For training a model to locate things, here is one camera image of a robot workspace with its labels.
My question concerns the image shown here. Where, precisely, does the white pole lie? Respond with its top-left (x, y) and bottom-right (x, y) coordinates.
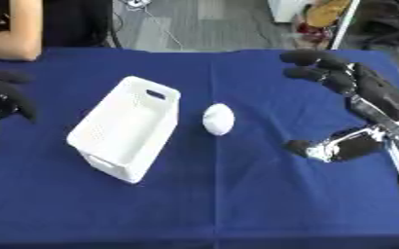
top-left (327, 0), bottom-right (363, 52)

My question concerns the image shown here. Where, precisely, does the white egg-shaped object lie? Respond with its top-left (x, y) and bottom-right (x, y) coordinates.
top-left (200, 102), bottom-right (237, 137)

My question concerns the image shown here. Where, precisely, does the person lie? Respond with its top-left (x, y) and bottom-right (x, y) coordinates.
top-left (0, 0), bottom-right (115, 62)

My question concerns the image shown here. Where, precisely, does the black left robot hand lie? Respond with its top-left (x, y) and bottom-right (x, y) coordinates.
top-left (0, 69), bottom-right (40, 163)

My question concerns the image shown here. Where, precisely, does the white plastic basket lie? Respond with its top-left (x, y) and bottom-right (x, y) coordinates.
top-left (64, 75), bottom-right (183, 185)

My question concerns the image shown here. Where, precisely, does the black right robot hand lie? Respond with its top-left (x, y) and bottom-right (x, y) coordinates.
top-left (277, 49), bottom-right (399, 163)

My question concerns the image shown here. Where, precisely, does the black office chair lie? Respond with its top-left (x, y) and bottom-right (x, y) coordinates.
top-left (359, 0), bottom-right (399, 72)

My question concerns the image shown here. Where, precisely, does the white cable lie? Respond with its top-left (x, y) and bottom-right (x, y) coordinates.
top-left (125, 0), bottom-right (186, 52)

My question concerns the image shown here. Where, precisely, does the yellow and red bag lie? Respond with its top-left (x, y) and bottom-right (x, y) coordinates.
top-left (295, 0), bottom-right (353, 42)

